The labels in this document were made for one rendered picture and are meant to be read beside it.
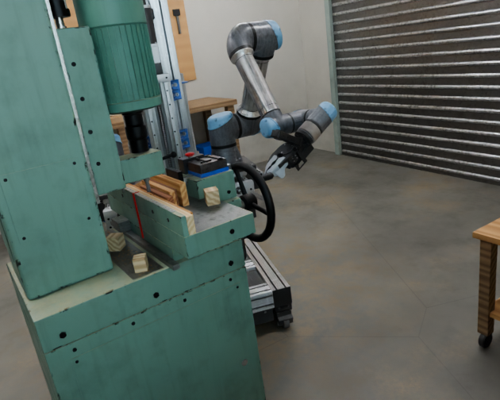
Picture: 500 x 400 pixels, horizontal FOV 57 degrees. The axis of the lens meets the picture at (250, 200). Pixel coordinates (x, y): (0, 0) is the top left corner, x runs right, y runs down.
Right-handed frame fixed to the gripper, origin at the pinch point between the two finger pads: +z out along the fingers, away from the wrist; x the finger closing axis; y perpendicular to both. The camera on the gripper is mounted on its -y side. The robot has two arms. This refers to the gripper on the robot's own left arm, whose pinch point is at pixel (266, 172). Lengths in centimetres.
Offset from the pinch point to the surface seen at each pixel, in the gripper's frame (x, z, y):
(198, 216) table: -15.0, 30.7, -17.4
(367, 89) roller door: 199, -228, 156
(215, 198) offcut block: -11.3, 22.6, -14.7
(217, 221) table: -22.8, 29.3, -16.7
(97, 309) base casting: -18, 65, -22
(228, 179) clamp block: -2.6, 13.2, -10.8
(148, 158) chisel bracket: 1.2, 26.7, -32.8
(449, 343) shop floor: -27, -11, 111
